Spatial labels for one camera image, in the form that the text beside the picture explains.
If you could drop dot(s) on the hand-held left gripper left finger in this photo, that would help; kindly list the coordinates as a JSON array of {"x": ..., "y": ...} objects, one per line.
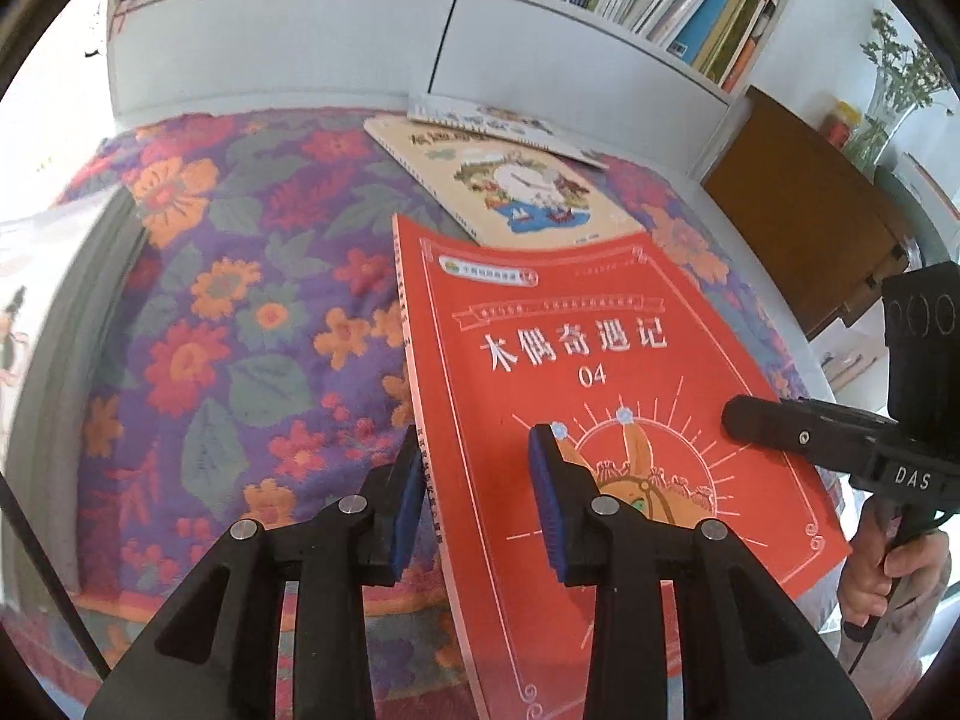
[{"x": 405, "y": 510}]

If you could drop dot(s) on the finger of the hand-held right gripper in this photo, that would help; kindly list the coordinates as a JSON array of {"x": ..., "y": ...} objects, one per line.
[{"x": 795, "y": 431}]

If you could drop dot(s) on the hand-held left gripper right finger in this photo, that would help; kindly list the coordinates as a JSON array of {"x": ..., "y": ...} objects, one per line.
[{"x": 544, "y": 510}]

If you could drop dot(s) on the red book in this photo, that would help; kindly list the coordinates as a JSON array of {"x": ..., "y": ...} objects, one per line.
[{"x": 600, "y": 360}]

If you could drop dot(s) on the stack of books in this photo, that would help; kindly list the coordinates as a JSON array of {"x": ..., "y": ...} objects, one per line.
[{"x": 67, "y": 390}]

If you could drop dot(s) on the person's right hand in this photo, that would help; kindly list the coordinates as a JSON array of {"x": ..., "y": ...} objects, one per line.
[{"x": 859, "y": 577}]

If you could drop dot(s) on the brown wooden cabinet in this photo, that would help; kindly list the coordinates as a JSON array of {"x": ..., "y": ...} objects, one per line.
[{"x": 810, "y": 217}]

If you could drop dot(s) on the floral blanket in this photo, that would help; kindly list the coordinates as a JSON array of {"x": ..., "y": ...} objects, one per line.
[{"x": 262, "y": 315}]

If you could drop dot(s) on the yellow lidded jar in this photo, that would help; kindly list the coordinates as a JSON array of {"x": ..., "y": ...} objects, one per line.
[{"x": 840, "y": 127}]

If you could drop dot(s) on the glass vase with green plant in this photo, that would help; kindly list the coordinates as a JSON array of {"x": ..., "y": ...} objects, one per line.
[{"x": 896, "y": 90}]

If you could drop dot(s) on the beige illustrated book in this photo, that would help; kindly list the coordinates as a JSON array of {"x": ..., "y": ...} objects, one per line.
[{"x": 510, "y": 180}]

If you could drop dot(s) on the white book with animal illustration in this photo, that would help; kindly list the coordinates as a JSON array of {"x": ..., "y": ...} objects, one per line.
[{"x": 487, "y": 116}]

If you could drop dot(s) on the white bookshelf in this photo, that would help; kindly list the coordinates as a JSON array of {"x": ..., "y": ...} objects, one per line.
[{"x": 300, "y": 52}]

